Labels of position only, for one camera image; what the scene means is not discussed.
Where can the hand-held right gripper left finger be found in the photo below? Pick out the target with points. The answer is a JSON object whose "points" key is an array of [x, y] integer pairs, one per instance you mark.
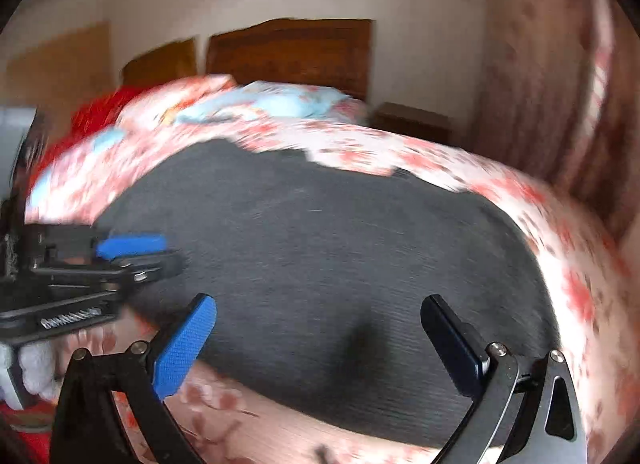
{"points": [[184, 346]]}

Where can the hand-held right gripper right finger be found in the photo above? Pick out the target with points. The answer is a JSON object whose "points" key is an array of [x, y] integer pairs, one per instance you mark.
{"points": [[457, 351]]}

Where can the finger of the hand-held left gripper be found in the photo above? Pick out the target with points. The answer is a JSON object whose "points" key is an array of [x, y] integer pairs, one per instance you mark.
{"points": [[132, 245], [150, 270]]}

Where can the dark grey knit garment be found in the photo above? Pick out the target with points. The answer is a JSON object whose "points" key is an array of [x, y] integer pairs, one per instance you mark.
{"points": [[320, 269]]}

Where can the person's left hand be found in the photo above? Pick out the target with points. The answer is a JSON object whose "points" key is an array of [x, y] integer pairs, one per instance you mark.
{"points": [[36, 369]]}

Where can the red cloth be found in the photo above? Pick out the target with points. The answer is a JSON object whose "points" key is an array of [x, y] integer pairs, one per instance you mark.
{"points": [[92, 117]]}

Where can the red floral bedsheet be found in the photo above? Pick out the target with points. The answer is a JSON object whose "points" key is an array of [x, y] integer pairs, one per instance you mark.
{"points": [[500, 184]]}

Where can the small wooden headboard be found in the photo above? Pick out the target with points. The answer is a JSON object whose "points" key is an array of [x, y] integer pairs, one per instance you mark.
{"points": [[161, 64]]}

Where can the light blue printed blanket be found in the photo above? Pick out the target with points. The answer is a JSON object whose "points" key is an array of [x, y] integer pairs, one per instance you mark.
{"points": [[280, 100]]}

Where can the wooden nightstand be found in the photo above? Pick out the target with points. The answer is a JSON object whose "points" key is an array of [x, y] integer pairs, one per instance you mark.
{"points": [[411, 120]]}

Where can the dark wooden headboard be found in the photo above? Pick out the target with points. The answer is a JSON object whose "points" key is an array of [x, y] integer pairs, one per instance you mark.
{"points": [[292, 55]]}

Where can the patterned curtain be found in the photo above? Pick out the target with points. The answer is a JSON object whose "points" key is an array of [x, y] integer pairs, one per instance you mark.
{"points": [[565, 94]]}

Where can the light wooden wall panel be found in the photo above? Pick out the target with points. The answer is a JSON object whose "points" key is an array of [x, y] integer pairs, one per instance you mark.
{"points": [[59, 67]]}

